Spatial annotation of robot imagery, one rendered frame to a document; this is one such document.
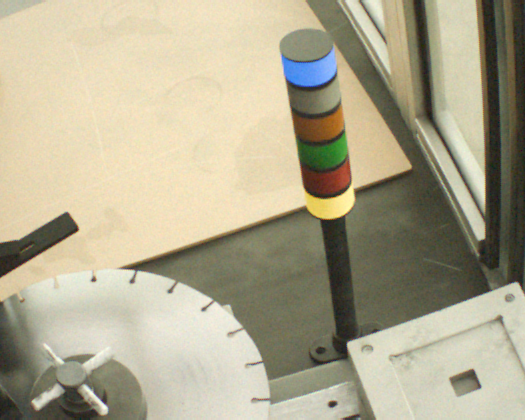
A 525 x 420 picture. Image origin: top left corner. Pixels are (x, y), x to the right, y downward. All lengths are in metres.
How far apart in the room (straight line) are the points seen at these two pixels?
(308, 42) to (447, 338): 0.30
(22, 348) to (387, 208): 0.52
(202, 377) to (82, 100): 0.68
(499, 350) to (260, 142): 0.54
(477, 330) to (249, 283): 0.35
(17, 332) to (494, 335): 0.45
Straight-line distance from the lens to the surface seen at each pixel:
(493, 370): 1.10
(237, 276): 1.40
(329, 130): 1.06
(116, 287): 1.15
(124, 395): 1.05
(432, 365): 1.11
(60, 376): 1.03
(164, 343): 1.09
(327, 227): 1.16
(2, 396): 0.99
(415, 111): 1.48
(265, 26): 1.71
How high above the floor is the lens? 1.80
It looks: 46 degrees down
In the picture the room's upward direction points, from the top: 11 degrees counter-clockwise
